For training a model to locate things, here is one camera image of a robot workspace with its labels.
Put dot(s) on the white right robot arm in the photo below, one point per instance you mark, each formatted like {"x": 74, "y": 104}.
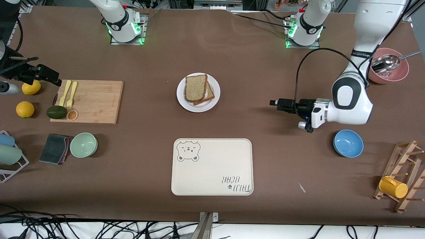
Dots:
{"x": 119, "y": 20}

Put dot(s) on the aluminium frame profile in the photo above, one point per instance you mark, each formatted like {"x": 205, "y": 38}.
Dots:
{"x": 26, "y": 8}
{"x": 413, "y": 10}

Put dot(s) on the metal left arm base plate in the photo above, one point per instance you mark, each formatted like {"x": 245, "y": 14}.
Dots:
{"x": 315, "y": 45}

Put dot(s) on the yellow lemon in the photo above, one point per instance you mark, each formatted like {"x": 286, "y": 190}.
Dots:
{"x": 31, "y": 89}
{"x": 25, "y": 109}

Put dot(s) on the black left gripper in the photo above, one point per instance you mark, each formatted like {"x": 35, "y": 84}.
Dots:
{"x": 302, "y": 105}

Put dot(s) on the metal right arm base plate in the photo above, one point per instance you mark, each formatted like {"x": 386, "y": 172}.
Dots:
{"x": 143, "y": 30}

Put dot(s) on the plain brown bread slice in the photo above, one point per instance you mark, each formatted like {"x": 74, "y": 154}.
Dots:
{"x": 195, "y": 88}

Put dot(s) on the grey equipment box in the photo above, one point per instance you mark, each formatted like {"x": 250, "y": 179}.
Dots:
{"x": 217, "y": 4}

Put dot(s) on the light blue cup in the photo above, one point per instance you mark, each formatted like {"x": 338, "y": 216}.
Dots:
{"x": 6, "y": 140}

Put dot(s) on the cream bear print tray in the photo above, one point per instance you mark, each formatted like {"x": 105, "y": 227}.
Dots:
{"x": 212, "y": 169}

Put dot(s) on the dark grey cloth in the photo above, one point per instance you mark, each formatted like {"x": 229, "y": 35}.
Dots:
{"x": 53, "y": 148}

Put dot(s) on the metal ladle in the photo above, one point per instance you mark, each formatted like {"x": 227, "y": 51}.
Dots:
{"x": 386, "y": 62}

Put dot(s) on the dark green avocado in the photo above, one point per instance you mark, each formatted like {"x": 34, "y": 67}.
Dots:
{"x": 56, "y": 112}

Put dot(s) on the pink bowl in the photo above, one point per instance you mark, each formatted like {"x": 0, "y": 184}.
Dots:
{"x": 395, "y": 78}

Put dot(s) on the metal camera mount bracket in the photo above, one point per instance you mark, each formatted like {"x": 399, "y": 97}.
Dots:
{"x": 206, "y": 227}

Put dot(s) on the pink cloth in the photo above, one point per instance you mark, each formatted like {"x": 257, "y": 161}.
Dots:
{"x": 67, "y": 147}

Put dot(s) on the wooden cutting board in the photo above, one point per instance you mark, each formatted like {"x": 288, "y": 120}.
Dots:
{"x": 99, "y": 99}

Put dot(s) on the pale green bowl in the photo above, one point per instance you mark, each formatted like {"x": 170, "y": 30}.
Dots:
{"x": 83, "y": 145}

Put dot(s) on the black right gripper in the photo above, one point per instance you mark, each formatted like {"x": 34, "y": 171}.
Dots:
{"x": 20, "y": 71}

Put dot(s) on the white round plate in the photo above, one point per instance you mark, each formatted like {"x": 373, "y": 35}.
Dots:
{"x": 184, "y": 104}

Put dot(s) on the orange half slice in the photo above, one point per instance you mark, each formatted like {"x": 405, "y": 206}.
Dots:
{"x": 72, "y": 115}

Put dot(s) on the yellow plastic fork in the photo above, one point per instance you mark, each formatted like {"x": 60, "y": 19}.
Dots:
{"x": 73, "y": 89}

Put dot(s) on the small white paper scrap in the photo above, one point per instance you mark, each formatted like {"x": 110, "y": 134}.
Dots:
{"x": 301, "y": 187}

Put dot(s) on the blue bowl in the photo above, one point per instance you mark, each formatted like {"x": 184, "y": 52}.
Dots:
{"x": 348, "y": 143}

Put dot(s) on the yellow plastic knife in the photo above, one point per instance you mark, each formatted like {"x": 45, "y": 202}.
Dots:
{"x": 66, "y": 91}

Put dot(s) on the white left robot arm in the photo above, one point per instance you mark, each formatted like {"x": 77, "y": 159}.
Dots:
{"x": 352, "y": 99}

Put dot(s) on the yellow mug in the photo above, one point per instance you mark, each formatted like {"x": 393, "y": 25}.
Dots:
{"x": 393, "y": 187}

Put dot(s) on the wooden mug rack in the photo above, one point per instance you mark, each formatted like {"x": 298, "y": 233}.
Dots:
{"x": 403, "y": 156}

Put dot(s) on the pale green cup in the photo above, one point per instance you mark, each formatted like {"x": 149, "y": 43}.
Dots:
{"x": 10, "y": 155}

